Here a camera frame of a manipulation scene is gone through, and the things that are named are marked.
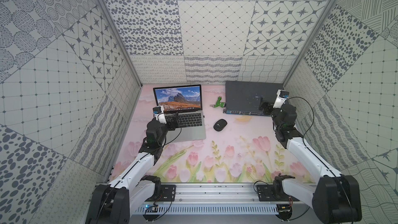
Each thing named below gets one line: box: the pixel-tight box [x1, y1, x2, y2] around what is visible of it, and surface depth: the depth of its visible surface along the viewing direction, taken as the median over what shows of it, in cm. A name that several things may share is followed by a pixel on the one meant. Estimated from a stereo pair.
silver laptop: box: [152, 84, 206, 144], surface depth 100 cm
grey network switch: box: [223, 80, 285, 117], surface depth 114 cm
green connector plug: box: [209, 95, 227, 108], surface depth 109 cm
